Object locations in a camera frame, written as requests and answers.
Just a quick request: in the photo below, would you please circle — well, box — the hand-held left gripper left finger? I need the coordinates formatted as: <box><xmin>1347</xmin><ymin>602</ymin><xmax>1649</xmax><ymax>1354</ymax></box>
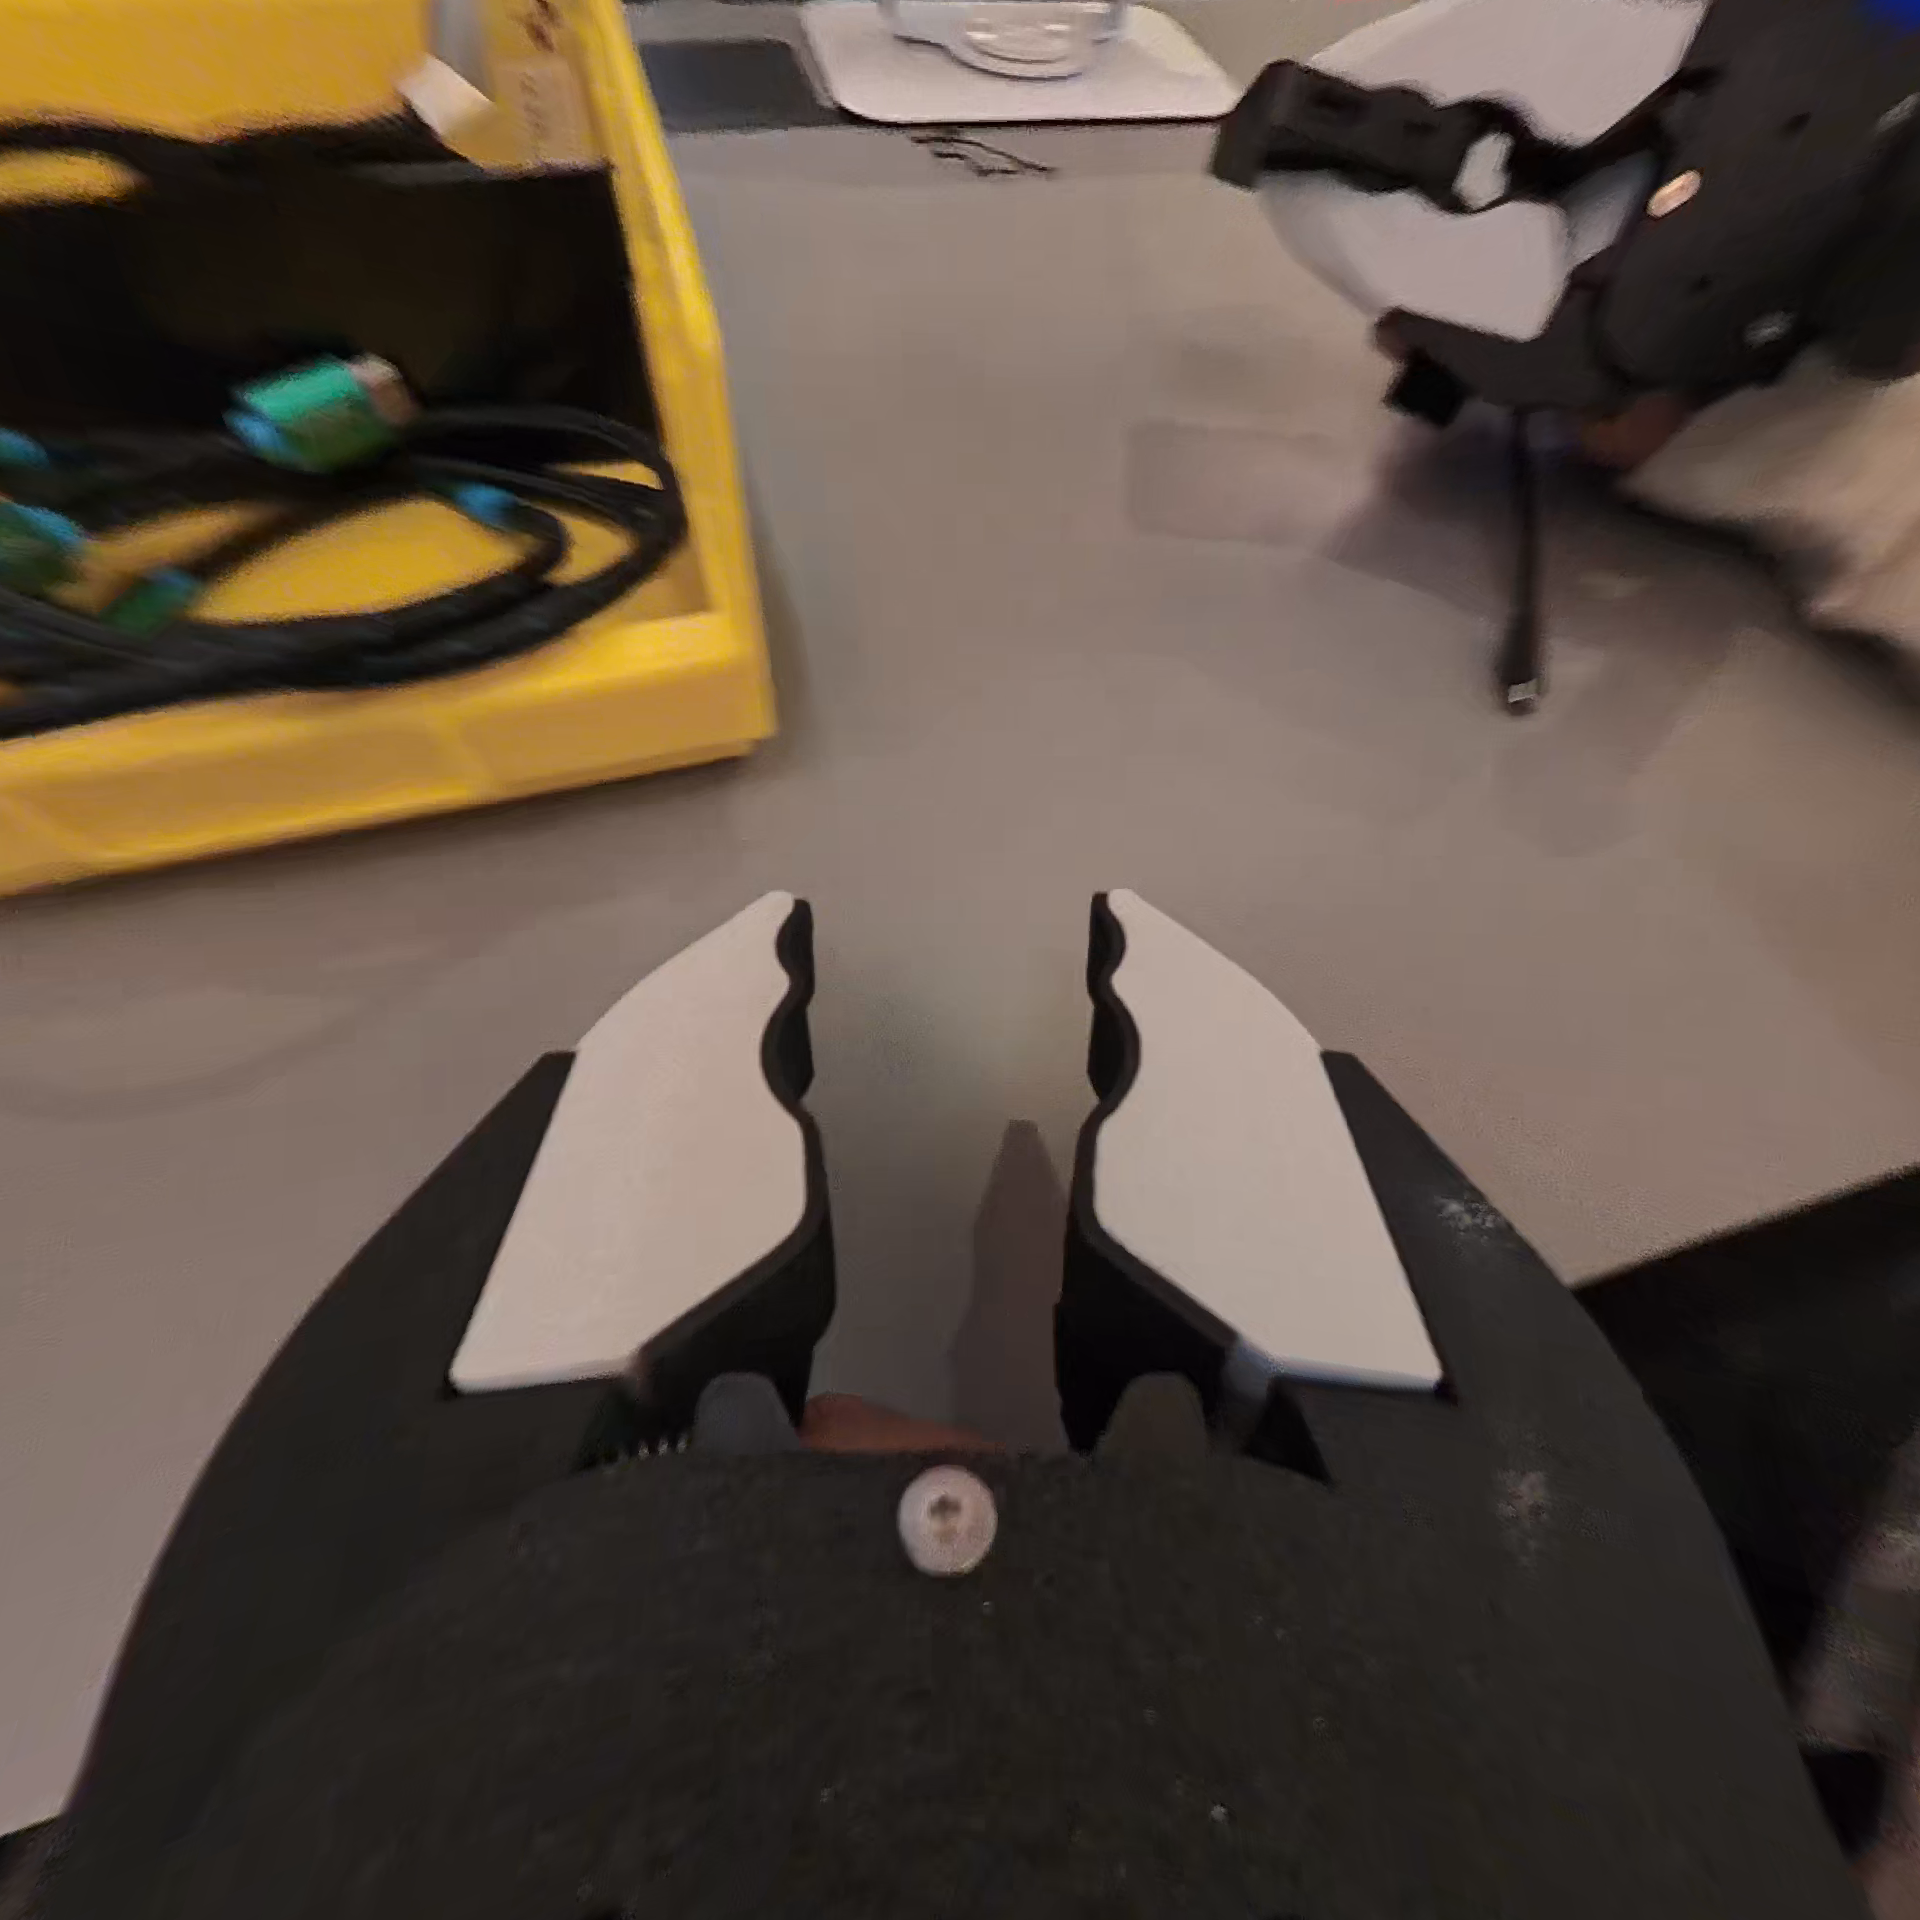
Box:
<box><xmin>446</xmin><ymin>889</ymin><xmax>837</xmax><ymax>1420</ymax></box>

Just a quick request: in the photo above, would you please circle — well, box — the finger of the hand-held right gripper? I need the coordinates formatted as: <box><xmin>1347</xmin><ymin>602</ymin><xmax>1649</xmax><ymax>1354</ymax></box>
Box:
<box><xmin>1212</xmin><ymin>0</ymin><xmax>1716</xmax><ymax>152</ymax></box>
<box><xmin>1212</xmin><ymin>134</ymin><xmax>1619</xmax><ymax>344</ymax></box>

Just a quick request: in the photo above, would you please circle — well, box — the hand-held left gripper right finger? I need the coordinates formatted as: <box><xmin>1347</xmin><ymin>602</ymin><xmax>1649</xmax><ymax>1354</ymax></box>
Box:
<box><xmin>1053</xmin><ymin>887</ymin><xmax>1447</xmax><ymax>1453</ymax></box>

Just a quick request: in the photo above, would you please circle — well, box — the yellow storage bin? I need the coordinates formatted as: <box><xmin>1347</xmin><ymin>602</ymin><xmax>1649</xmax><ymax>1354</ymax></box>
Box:
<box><xmin>0</xmin><ymin>0</ymin><xmax>780</xmax><ymax>900</ymax></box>

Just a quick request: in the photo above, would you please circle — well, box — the black braided green-plug cable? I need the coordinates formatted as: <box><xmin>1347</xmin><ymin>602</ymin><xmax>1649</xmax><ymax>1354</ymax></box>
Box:
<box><xmin>0</xmin><ymin>403</ymin><xmax>691</xmax><ymax>738</ymax></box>
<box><xmin>0</xmin><ymin>353</ymin><xmax>662</xmax><ymax>602</ymax></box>

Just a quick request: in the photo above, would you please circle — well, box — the grey desk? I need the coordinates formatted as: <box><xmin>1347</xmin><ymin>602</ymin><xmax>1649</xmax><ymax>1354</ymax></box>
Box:
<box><xmin>0</xmin><ymin>0</ymin><xmax>1920</xmax><ymax>1847</ymax></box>

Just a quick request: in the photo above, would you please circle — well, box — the person's right hand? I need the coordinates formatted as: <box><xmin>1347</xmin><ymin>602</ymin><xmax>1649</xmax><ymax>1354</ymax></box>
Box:
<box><xmin>1581</xmin><ymin>390</ymin><xmax>1690</xmax><ymax>472</ymax></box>

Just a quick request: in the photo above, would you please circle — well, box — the black twist tie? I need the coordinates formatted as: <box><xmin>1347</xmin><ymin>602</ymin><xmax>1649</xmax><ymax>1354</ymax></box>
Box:
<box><xmin>912</xmin><ymin>127</ymin><xmax>1062</xmax><ymax>181</ymax></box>

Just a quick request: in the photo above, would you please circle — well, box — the clear round disc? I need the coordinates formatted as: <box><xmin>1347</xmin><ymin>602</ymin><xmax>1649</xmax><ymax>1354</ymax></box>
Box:
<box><xmin>883</xmin><ymin>0</ymin><xmax>1127</xmax><ymax>80</ymax></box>

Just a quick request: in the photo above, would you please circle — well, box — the white stand base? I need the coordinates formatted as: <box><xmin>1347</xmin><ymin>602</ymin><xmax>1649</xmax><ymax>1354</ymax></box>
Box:
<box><xmin>802</xmin><ymin>0</ymin><xmax>1241</xmax><ymax>126</ymax></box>

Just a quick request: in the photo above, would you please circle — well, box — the black bin divider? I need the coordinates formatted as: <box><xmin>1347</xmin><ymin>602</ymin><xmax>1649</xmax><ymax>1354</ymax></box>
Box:
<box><xmin>0</xmin><ymin>156</ymin><xmax>662</xmax><ymax>438</ymax></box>

